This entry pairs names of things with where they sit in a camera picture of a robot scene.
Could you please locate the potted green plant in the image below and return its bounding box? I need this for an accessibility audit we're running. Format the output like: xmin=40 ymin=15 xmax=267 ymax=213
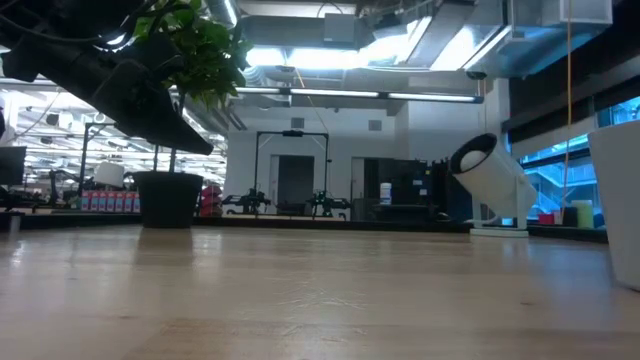
xmin=130 ymin=0 xmax=254 ymax=230

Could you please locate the white plastic bin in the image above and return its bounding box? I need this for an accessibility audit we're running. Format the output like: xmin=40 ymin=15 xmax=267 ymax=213
xmin=586 ymin=118 xmax=640 ymax=292

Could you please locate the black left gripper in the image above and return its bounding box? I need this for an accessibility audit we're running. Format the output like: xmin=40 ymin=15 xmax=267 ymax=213
xmin=29 ymin=44 xmax=214 ymax=155

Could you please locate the white cylindrical spot lamp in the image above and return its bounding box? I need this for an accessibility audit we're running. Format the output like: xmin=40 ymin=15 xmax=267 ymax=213
xmin=448 ymin=132 xmax=539 ymax=239

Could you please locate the pale green cylinder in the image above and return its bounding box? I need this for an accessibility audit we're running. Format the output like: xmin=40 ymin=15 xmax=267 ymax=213
xmin=570 ymin=199 xmax=596 ymax=230

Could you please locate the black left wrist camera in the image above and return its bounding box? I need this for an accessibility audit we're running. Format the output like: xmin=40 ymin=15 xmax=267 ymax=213
xmin=132 ymin=32 xmax=186 ymax=81

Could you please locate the row of pink boxes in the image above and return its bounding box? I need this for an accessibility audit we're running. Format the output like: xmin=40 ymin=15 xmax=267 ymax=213
xmin=79 ymin=190 xmax=143 ymax=214

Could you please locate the black gantry frame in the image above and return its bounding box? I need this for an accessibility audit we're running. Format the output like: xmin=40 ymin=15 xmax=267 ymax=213
xmin=253 ymin=129 xmax=331 ymax=217

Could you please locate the black cabinet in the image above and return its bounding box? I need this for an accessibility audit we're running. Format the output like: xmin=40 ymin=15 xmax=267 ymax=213
xmin=351 ymin=156 xmax=454 ymax=224

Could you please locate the red stacked object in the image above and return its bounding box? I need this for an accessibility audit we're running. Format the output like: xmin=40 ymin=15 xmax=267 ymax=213
xmin=198 ymin=184 xmax=225 ymax=218

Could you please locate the yellow hanging cord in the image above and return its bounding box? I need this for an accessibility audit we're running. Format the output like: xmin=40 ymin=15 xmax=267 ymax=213
xmin=562 ymin=0 xmax=575 ymax=224

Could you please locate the long ceiling light tube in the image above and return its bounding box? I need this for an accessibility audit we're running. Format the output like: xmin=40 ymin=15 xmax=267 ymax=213
xmin=233 ymin=86 xmax=485 ymax=105

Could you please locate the black monitor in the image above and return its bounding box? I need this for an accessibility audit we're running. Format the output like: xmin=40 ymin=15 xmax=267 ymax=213
xmin=0 ymin=145 xmax=28 ymax=187

